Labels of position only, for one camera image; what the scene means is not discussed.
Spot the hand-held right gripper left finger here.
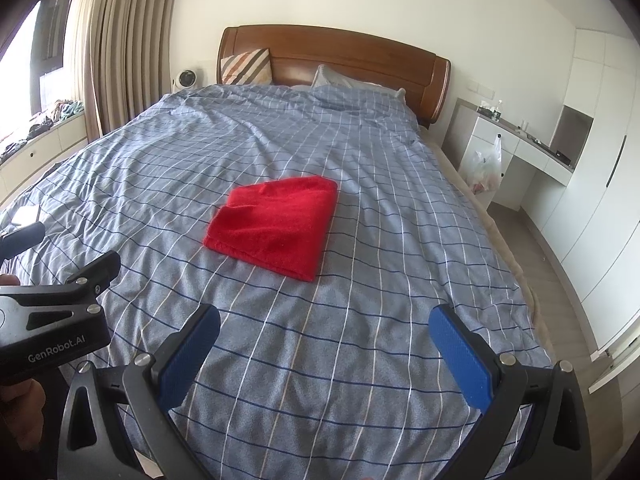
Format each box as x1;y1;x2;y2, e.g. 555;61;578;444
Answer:
56;303;222;480

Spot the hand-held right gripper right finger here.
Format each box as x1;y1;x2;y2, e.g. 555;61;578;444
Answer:
429;303;593;480

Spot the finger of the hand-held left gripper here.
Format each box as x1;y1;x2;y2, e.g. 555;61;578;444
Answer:
0;251;122;317
0;221;47;261

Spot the red knit sweater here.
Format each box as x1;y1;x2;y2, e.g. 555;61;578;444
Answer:
202;176;339;282

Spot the pile of clothes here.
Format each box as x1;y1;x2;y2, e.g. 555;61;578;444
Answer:
0;100;85;161

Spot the person's left hand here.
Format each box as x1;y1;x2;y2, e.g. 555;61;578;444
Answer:
0;379;48;431

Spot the white paper sheet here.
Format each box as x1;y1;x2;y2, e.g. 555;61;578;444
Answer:
10;204;41;226

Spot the white window bench cabinet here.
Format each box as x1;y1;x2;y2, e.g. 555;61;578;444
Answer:
0;110;93;206

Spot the grey plaid duvet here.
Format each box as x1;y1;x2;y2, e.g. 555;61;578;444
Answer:
0;82;556;480

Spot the clear plastic bag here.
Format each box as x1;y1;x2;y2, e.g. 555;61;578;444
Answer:
465;134;503;193

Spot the white desk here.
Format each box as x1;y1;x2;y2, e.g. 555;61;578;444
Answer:
442;99;575;211

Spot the small white round fan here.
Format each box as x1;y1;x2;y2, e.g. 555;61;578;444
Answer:
171;68;199;93

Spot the white wardrobe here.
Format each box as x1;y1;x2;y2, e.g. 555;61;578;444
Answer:
520;0;640;396

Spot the beige curtain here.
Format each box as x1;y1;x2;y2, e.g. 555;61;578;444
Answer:
70;0;188;146

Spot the striped cushion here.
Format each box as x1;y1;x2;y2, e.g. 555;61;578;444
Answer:
220;48;274;86

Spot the grey pillow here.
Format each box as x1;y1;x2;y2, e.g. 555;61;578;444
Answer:
311;64;407;101

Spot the wooden headboard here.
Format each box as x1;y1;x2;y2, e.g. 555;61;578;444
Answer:
216;24;452;128

